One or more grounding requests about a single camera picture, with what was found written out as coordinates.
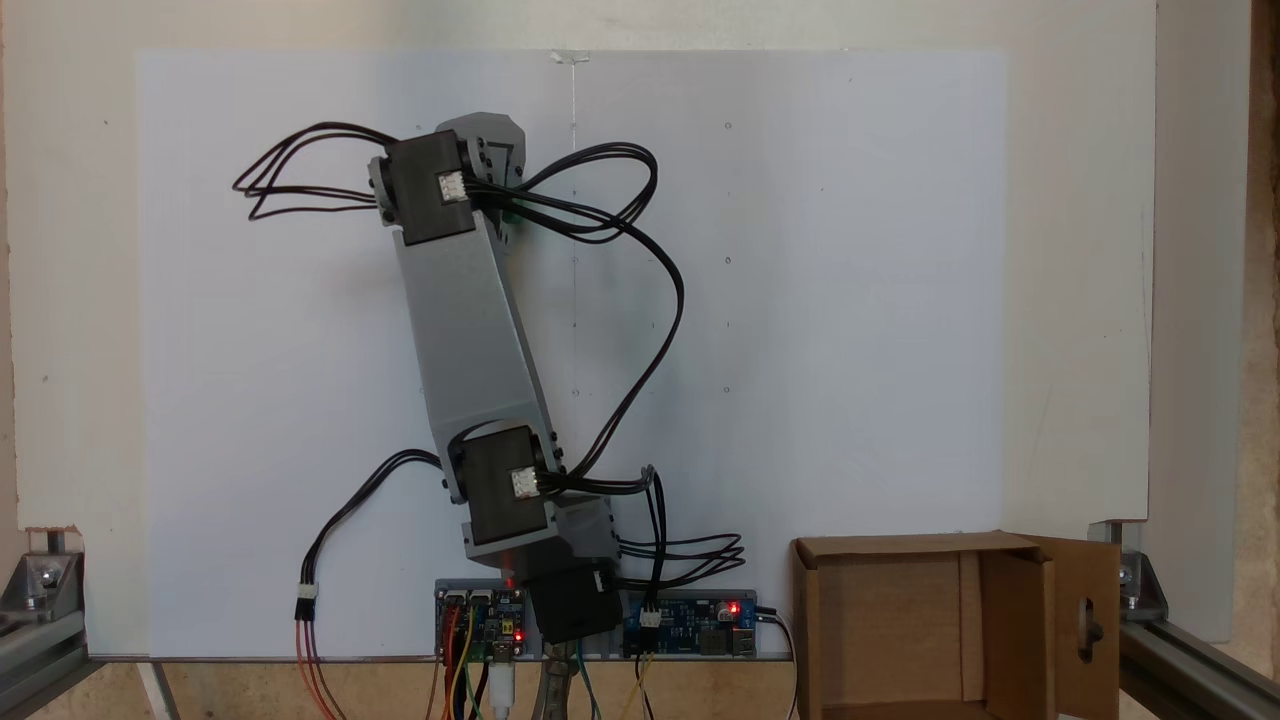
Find white paper sheet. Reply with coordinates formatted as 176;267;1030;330
135;48;1009;661

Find blue power circuit board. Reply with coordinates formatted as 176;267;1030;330
622;590;758;658

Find metal table clamp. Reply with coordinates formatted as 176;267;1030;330
538;640;591;720

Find brown cardboard box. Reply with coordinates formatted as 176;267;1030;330
790;530;1123;720

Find black servo cable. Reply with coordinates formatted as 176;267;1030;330
600;465;747;593
233;122;401;221
465;143;687;496

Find black cable with white connector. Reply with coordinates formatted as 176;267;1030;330
296;450;471;603

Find orange red wire bundle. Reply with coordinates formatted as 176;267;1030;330
293;598;349;720

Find multicoloured jumper wires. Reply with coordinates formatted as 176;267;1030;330
425;600;501;720

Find white USB cable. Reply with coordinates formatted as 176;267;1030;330
487;642;517;720

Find black power cable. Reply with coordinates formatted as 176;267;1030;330
757;606;802;720

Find metal corner bracket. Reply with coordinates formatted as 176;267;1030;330
0;528;86;641
1088;520;1169;623

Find aluminium profile post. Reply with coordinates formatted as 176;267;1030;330
0;605;93;720
1118;618;1280;720

